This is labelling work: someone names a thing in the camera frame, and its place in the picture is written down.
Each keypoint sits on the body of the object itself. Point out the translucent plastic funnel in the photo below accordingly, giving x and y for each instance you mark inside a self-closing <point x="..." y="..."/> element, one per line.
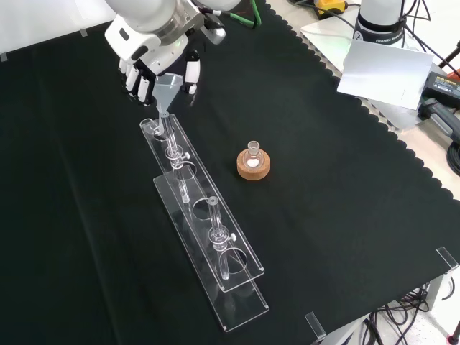
<point x="166" y="88"/>

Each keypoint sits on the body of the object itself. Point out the grey metal base plate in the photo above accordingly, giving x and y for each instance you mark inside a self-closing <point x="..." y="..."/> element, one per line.
<point x="330" y="39"/>

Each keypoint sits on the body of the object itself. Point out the small round-bottom glass flask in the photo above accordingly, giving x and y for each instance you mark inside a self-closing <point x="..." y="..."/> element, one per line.
<point x="252" y="156"/>

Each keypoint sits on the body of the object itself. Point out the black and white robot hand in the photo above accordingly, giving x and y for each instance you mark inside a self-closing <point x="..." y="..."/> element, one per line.
<point x="143" y="43"/>

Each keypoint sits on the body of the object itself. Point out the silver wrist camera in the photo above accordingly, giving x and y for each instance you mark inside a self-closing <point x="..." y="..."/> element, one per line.
<point x="215" y="34"/>

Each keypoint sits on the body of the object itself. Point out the black cloth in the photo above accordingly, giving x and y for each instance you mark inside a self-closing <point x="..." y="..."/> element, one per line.
<point x="108" y="215"/>

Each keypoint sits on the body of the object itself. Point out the yellow stop button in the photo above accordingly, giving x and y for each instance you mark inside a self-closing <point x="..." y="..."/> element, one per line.
<point x="330" y="7"/>

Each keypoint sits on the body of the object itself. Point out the clear acrylic funnel stand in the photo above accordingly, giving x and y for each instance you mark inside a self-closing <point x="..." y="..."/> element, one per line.
<point x="203" y="205"/>

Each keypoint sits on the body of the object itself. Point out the pale board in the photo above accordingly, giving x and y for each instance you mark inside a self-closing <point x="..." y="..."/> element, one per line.
<point x="384" y="73"/>

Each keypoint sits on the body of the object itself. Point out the grey tape piece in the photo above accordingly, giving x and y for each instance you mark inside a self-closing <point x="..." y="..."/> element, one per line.
<point x="3" y="57"/>
<point x="83" y="32"/>

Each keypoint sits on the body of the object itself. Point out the black power adapter yellow label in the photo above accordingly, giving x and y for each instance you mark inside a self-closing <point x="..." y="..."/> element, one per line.
<point x="443" y="86"/>

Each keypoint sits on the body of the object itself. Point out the black and grey tool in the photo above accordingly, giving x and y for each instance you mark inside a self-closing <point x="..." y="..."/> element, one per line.
<point x="440" y="115"/>

